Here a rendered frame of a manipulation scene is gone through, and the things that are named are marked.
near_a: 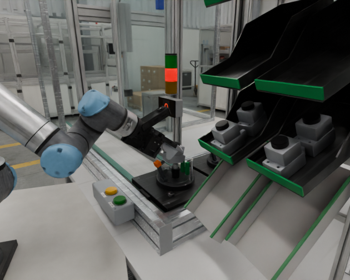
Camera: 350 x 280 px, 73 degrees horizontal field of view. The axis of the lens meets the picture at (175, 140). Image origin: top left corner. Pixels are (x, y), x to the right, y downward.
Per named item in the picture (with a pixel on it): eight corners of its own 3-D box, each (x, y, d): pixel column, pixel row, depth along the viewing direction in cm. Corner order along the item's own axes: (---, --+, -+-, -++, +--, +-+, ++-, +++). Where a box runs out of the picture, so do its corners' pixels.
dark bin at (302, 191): (303, 198, 40) (296, 165, 36) (248, 167, 51) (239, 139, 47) (401, 113, 46) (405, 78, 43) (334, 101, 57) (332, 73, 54)
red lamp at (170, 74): (169, 81, 95) (169, 69, 93) (162, 80, 98) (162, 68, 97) (179, 80, 97) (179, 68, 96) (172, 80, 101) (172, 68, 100)
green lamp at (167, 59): (169, 68, 93) (169, 55, 91) (162, 68, 97) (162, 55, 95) (179, 68, 96) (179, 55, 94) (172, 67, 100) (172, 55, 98)
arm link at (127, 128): (120, 106, 72) (132, 110, 65) (131, 113, 75) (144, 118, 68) (107, 128, 71) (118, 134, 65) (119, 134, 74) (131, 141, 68)
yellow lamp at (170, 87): (169, 94, 96) (169, 81, 95) (163, 93, 100) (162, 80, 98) (179, 93, 99) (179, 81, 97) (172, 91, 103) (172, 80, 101)
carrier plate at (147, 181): (167, 214, 73) (166, 208, 73) (131, 182, 92) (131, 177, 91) (221, 189, 87) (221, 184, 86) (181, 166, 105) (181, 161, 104)
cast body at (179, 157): (169, 164, 81) (172, 144, 80) (161, 159, 85) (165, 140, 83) (187, 162, 87) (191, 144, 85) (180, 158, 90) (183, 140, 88)
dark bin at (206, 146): (233, 166, 51) (223, 139, 48) (200, 146, 62) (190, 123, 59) (320, 101, 58) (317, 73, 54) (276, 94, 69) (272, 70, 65)
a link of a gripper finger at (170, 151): (175, 164, 83) (154, 152, 78) (184, 149, 83) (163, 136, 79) (180, 166, 80) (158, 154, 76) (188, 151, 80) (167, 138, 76)
